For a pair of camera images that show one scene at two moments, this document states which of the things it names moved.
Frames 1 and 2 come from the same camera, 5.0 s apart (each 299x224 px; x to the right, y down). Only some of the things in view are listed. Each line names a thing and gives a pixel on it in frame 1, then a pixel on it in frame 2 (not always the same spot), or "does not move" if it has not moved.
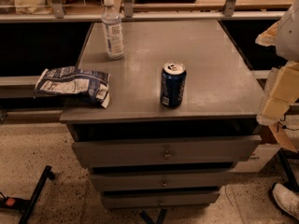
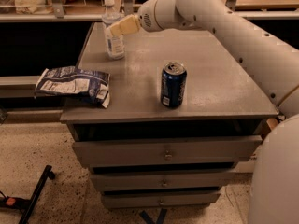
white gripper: (289, 36) -> (148, 16)
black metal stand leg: (24, 205) does not move
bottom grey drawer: (112, 200) does not move
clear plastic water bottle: (111, 22) does not move
